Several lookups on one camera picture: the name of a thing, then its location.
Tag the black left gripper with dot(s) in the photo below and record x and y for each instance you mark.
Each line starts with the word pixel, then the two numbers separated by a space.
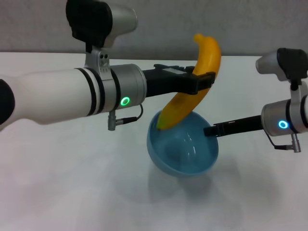
pixel 166 83

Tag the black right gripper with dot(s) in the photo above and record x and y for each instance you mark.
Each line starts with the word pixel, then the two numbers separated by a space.
pixel 238 126

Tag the yellow banana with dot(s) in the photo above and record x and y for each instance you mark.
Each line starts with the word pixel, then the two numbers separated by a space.
pixel 207 55

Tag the blue bowl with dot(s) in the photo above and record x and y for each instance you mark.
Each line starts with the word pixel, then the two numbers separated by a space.
pixel 183 163

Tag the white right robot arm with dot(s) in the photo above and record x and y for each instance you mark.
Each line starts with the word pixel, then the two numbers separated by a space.
pixel 273 115

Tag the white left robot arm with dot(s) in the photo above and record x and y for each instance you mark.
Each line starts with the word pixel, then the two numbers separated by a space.
pixel 57 96

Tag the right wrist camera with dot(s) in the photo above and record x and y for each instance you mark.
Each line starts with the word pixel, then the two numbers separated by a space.
pixel 281 63

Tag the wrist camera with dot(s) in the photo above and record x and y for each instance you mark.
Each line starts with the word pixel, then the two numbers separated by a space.
pixel 281 63
pixel 93 21

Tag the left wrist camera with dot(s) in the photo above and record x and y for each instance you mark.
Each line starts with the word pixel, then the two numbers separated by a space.
pixel 93 21

